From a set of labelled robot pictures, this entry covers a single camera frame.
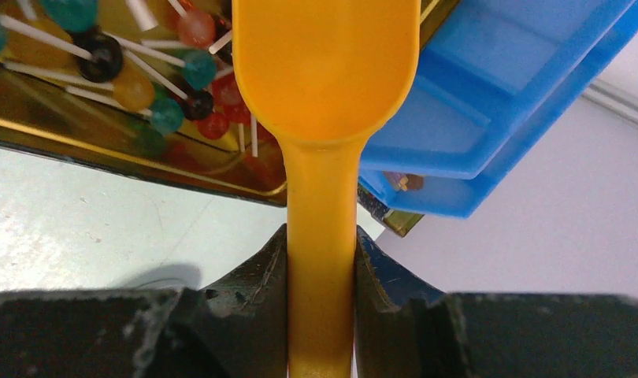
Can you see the tin of lollipops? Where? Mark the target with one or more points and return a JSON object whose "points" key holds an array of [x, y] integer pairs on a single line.
{"points": [[145, 89]]}

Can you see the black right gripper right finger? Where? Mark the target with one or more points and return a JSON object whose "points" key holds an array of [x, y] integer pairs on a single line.
{"points": [[405, 327]]}

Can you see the orange plastic scoop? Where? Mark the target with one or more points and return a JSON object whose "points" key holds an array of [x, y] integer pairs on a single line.
{"points": [[323, 77]]}

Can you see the tin of colourful cube candies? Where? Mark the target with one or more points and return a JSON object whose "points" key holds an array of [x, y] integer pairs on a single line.
{"points": [[397, 221]]}

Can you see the silver metal jar lid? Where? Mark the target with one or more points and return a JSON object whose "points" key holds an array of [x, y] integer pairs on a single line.
{"points": [[166, 276]]}

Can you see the blue bin of candies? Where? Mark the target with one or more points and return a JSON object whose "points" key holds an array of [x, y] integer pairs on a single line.
{"points": [[489, 83]]}

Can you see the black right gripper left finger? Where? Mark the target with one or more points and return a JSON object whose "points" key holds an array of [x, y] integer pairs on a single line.
{"points": [[235, 327]]}

